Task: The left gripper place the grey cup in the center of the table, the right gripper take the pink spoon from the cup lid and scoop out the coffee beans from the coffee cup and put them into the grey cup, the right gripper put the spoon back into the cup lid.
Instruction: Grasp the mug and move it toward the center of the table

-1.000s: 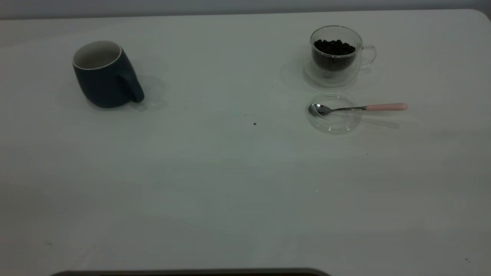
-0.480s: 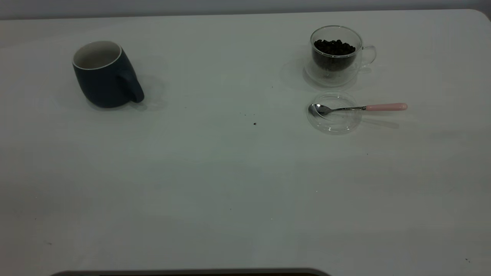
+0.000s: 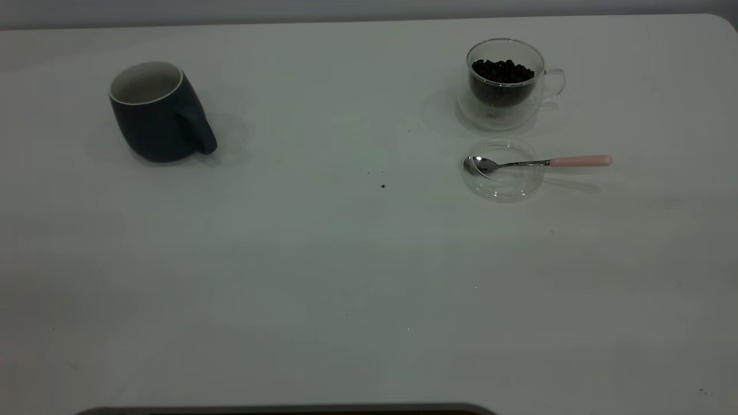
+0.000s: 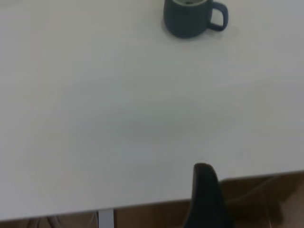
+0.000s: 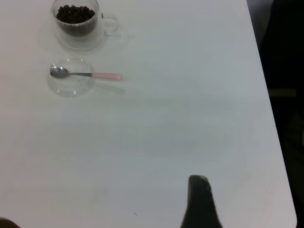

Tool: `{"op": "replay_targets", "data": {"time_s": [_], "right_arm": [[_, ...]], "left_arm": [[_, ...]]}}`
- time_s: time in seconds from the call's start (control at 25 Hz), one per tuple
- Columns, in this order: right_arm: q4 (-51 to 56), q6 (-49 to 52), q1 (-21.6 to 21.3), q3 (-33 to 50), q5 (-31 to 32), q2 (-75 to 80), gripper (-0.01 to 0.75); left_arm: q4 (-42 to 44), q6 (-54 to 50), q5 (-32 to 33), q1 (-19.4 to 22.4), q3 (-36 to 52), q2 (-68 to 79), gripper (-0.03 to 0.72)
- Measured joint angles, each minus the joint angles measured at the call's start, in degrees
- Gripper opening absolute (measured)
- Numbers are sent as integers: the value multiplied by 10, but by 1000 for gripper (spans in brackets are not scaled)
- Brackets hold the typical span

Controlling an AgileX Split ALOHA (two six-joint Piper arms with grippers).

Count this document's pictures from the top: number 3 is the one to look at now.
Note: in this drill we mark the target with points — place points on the coffee beans large heap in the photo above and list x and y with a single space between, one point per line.
501 72

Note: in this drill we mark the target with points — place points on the clear round glass dish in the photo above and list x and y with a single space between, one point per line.
501 189

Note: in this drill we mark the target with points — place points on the dark grey ceramic mug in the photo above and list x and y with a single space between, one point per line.
153 127

